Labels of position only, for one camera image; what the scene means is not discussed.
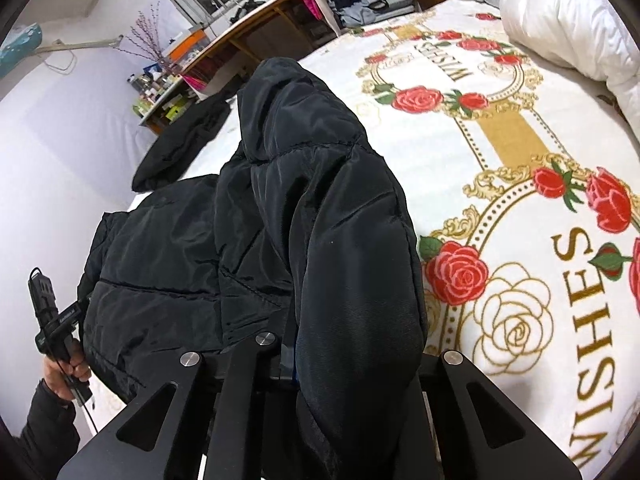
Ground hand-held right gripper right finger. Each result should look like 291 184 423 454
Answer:
420 350 583 480

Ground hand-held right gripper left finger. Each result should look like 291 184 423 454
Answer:
56 331 301 480

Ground black puffer jacket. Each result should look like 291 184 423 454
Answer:
75 57 428 480

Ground person's left forearm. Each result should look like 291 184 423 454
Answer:
0 379 81 480

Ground pile of dark clothes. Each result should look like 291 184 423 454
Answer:
327 0 421 28

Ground person's left hand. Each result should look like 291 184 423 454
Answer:
42 340 93 403

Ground clutter of small bottles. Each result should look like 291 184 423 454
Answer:
130 62 201 121

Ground teal patterned object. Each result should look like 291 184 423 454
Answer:
0 22 43 78

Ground rose printed blanket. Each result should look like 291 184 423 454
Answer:
125 0 640 480

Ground dried flower branches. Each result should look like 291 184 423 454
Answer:
117 2 173 68

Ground orange box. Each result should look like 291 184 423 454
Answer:
165 29 208 58

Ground wooden desk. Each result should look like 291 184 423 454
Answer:
140 0 346 136

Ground white duvet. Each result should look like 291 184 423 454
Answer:
487 0 640 136

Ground wall pipe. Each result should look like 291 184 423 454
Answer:
35 35 123 76

